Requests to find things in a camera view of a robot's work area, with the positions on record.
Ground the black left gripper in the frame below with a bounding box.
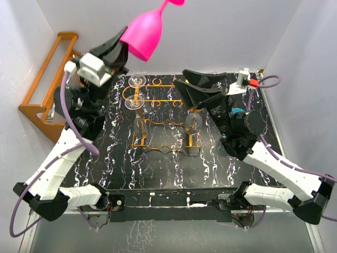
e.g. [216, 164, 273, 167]
[85, 27, 131, 111]

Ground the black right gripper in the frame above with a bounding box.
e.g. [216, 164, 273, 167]
[173, 69, 234, 136]

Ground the short clear glass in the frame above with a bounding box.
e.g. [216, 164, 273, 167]
[185, 112, 202, 135]

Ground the tall clear wine glass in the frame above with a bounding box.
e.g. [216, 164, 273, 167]
[128, 74, 147, 88]

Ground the pink plastic wine glass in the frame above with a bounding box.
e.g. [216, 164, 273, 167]
[120, 0, 185, 62]

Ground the blue plastic wine glass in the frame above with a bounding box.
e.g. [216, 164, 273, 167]
[230, 108, 245, 118]

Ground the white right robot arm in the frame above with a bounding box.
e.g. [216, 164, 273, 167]
[174, 69, 336, 225]

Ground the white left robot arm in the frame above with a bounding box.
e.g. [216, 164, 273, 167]
[13, 29, 128, 221]

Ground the orange wooden shelf rack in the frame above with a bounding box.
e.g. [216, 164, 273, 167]
[18, 32, 80, 143]

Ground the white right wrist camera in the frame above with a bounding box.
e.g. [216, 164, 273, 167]
[227, 68, 259, 95]

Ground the gold wire wine glass rack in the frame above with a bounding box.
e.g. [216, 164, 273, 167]
[122, 77, 202, 151]

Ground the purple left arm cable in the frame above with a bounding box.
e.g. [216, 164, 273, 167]
[9, 71, 106, 238]

